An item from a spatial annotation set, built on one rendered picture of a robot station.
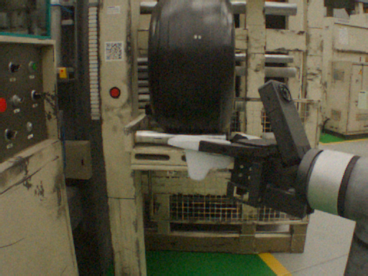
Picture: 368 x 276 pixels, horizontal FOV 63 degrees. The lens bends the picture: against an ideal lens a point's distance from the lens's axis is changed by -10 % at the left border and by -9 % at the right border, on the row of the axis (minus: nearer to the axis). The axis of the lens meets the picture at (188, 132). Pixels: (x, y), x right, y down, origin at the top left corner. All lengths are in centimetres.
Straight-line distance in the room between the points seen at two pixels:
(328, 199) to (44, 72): 109
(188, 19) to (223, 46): 14
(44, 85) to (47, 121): 13
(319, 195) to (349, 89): 506
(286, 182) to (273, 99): 11
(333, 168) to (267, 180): 10
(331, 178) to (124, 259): 129
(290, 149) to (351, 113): 512
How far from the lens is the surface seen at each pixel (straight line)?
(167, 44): 106
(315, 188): 39
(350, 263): 42
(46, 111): 128
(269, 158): 43
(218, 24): 109
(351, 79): 543
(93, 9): 135
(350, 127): 555
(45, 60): 127
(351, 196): 37
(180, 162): 120
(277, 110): 43
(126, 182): 138
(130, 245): 151
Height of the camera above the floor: 118
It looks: 13 degrees down
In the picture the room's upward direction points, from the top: straight up
